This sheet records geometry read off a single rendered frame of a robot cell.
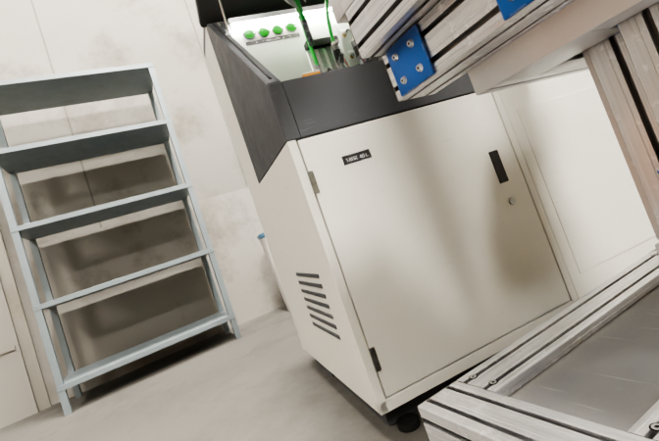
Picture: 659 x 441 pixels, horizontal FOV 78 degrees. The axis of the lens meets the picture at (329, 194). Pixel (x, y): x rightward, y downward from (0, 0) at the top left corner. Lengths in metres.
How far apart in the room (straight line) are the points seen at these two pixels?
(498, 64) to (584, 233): 0.89
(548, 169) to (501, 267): 0.36
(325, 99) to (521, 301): 0.80
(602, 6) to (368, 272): 0.74
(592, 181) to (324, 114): 0.91
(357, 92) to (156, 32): 3.21
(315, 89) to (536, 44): 0.61
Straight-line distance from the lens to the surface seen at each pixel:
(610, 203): 1.61
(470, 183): 1.25
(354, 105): 1.15
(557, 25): 0.67
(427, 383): 1.18
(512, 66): 0.71
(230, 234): 3.66
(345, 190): 1.07
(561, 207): 1.45
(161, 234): 3.60
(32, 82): 3.39
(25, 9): 4.32
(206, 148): 3.80
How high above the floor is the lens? 0.56
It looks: 4 degrees up
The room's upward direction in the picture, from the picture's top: 19 degrees counter-clockwise
